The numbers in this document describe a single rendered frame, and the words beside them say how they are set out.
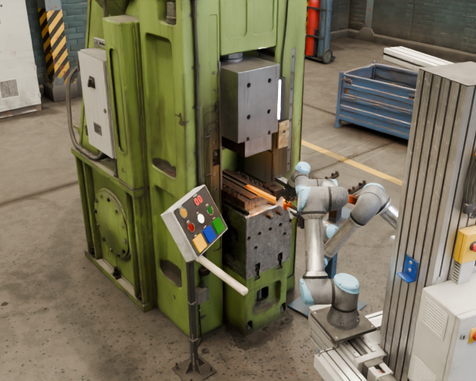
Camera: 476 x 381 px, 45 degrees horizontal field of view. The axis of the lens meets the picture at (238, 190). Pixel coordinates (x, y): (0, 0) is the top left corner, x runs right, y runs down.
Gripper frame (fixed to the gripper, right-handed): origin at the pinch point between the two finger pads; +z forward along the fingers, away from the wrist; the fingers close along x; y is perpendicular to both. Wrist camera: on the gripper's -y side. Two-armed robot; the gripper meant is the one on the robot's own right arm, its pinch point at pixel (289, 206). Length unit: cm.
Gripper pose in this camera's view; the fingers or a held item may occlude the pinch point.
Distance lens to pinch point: 329.8
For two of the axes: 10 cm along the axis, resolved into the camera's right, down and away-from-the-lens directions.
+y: 0.1, 9.0, 4.4
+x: 7.8, -2.9, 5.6
